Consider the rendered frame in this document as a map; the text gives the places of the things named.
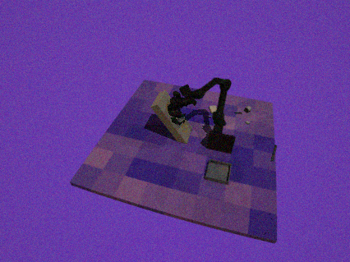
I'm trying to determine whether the beige flat panel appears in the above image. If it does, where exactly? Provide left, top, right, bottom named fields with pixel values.
left=151, top=90, right=192, bottom=144

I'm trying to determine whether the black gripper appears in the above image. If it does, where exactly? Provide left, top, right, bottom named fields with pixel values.
left=169, top=91, right=187, bottom=118

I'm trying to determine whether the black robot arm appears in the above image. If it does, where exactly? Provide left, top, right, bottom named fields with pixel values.
left=171, top=78, right=232, bottom=134

